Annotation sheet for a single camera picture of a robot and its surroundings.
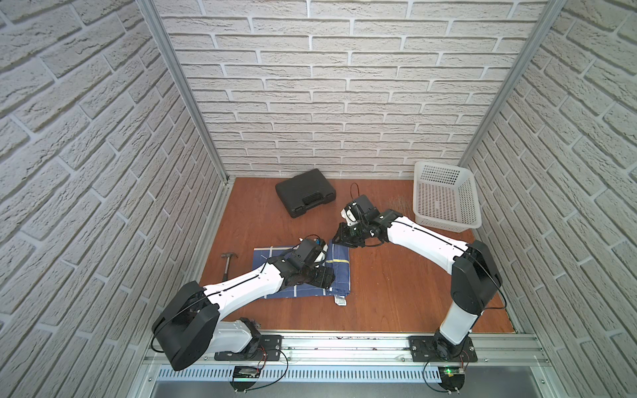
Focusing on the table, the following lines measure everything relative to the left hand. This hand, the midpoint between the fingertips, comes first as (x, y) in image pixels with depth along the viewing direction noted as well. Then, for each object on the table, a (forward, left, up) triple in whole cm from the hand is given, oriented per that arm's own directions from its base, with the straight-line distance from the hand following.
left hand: (329, 273), depth 83 cm
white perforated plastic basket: (+38, -54, -3) cm, 66 cm away
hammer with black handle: (+9, +39, -6) cm, 40 cm away
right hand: (+9, -3, +6) cm, 11 cm away
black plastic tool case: (+41, +9, -2) cm, 42 cm away
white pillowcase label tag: (-8, -4, -4) cm, 10 cm away
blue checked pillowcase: (+7, -3, -3) cm, 8 cm away
